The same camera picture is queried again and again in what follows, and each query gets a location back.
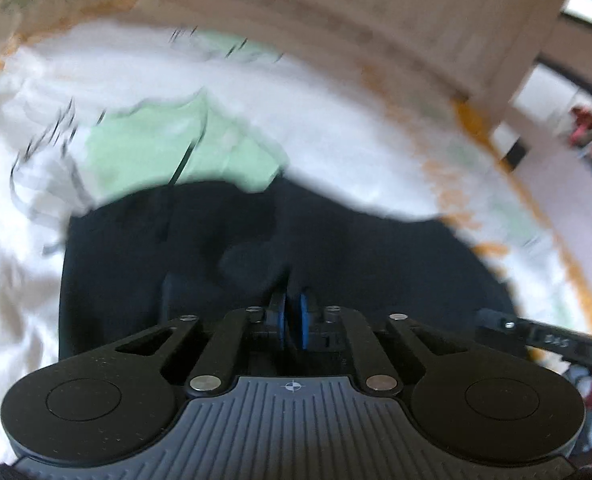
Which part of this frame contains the black zip hoodie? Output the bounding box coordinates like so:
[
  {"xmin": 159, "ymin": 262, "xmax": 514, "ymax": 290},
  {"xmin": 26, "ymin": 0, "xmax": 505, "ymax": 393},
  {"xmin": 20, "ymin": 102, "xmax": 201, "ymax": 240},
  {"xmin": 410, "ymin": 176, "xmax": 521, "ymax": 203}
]
[{"xmin": 58, "ymin": 179, "xmax": 523, "ymax": 363}]

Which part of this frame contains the white wooden bed frame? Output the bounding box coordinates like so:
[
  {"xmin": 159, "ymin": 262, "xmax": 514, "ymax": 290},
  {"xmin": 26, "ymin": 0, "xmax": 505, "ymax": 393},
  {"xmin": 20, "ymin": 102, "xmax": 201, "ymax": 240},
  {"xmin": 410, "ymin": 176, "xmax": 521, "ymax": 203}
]
[{"xmin": 66, "ymin": 0, "xmax": 592, "ymax": 171}]

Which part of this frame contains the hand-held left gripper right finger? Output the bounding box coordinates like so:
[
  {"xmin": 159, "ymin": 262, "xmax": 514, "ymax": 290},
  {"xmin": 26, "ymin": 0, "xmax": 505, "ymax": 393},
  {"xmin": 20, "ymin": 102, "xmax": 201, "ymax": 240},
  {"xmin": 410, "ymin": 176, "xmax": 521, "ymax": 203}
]
[{"xmin": 299, "ymin": 293, "xmax": 458, "ymax": 397}]

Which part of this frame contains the leaf print bed sheet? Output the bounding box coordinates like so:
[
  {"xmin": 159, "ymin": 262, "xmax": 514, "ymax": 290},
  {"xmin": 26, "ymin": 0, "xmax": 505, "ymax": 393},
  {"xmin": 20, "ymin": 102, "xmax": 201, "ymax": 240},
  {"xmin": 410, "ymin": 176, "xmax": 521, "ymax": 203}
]
[{"xmin": 0, "ymin": 0, "xmax": 592, "ymax": 413}]

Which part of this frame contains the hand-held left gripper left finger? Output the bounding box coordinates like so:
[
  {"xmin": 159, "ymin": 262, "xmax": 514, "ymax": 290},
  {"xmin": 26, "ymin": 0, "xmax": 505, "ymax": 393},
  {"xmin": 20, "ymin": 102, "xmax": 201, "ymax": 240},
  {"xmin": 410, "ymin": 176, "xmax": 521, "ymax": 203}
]
[{"xmin": 114, "ymin": 294, "xmax": 289, "ymax": 397}]

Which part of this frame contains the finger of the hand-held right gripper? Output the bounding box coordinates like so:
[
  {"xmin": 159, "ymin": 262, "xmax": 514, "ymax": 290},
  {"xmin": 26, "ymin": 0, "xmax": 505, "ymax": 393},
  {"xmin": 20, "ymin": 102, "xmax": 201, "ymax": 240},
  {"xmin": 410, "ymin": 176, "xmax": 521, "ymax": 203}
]
[{"xmin": 475, "ymin": 308, "xmax": 592, "ymax": 367}]

